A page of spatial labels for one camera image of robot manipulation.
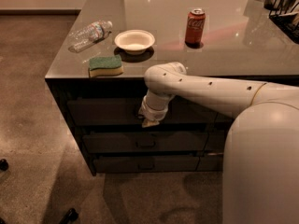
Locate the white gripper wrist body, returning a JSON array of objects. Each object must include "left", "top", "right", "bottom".
[{"left": 138, "top": 91, "right": 174, "bottom": 121}]

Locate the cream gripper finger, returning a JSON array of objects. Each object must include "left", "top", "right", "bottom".
[{"left": 142, "top": 119, "right": 160, "bottom": 128}]

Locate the dark drawer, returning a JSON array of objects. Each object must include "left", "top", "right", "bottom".
[
  {"left": 214, "top": 113, "right": 234, "bottom": 123},
  {"left": 83, "top": 132, "right": 208, "bottom": 153},
  {"left": 205, "top": 132, "right": 226, "bottom": 152},
  {"left": 197, "top": 156, "right": 223, "bottom": 172},
  {"left": 92, "top": 155, "right": 200, "bottom": 173},
  {"left": 67, "top": 98, "right": 217, "bottom": 126}
]

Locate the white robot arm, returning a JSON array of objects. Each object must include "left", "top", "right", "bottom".
[{"left": 139, "top": 63, "right": 299, "bottom": 224}]

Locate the dark drawer cabinet counter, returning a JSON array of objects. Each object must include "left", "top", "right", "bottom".
[{"left": 46, "top": 0, "right": 299, "bottom": 174}]

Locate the green yellow sponge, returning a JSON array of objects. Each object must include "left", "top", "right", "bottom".
[{"left": 89, "top": 55, "right": 123, "bottom": 77}]

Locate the white paper bowl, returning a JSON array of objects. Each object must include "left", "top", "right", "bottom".
[{"left": 114, "top": 30, "right": 155, "bottom": 55}]

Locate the red cola can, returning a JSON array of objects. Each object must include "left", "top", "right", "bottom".
[{"left": 185, "top": 7, "right": 206, "bottom": 47}]

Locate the clear plastic water bottle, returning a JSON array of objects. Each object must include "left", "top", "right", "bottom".
[{"left": 69, "top": 21, "right": 113, "bottom": 53}]

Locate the black object on floor bottom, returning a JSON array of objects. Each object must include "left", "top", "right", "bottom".
[{"left": 59, "top": 208, "right": 78, "bottom": 224}]

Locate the black object on floor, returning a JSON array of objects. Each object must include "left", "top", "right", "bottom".
[
  {"left": 0, "top": 159, "right": 8, "bottom": 171},
  {"left": 59, "top": 208, "right": 78, "bottom": 224}
]

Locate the black object on floor left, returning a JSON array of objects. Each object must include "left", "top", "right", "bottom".
[{"left": 0, "top": 159, "right": 8, "bottom": 171}]

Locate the black wire rack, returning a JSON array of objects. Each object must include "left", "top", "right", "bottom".
[{"left": 263, "top": 0, "right": 299, "bottom": 44}]

